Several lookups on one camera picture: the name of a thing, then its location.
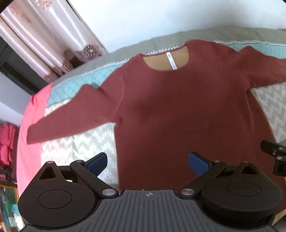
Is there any pink curtain with lace hem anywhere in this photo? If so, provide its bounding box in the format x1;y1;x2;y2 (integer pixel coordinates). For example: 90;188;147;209
0;0;106;83

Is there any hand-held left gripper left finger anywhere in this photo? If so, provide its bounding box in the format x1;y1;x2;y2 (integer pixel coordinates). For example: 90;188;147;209
40;152;120;199

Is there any pink bed sheet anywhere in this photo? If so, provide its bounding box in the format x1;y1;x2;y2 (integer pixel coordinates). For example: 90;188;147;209
16;83;53;198

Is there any dark window frame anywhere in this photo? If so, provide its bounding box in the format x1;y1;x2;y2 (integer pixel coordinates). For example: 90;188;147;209
0;35;46;95

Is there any quilted patterned bed blanket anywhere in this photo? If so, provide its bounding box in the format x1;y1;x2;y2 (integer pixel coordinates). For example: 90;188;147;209
41;26;286;193

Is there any wooden cabinet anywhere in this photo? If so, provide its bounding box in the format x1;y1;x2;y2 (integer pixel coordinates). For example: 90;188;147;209
0;180;21;231

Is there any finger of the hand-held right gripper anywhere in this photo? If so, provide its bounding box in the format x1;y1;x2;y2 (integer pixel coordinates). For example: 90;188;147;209
261;140;286;177

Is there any maroon long-sleeved sweater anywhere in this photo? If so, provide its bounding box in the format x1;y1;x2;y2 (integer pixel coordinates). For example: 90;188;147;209
26;39;286;193

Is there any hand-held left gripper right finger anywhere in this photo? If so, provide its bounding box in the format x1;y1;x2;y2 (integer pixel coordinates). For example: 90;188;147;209
178;152;263;199

